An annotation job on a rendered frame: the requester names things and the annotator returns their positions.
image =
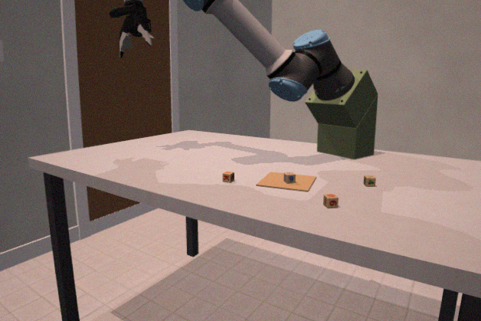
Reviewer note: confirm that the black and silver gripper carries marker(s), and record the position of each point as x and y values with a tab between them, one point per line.
131	24

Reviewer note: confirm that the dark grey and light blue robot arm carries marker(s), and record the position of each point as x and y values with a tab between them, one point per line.
315	60

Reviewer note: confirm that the tan flat mat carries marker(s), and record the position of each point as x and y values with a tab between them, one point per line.
275	180

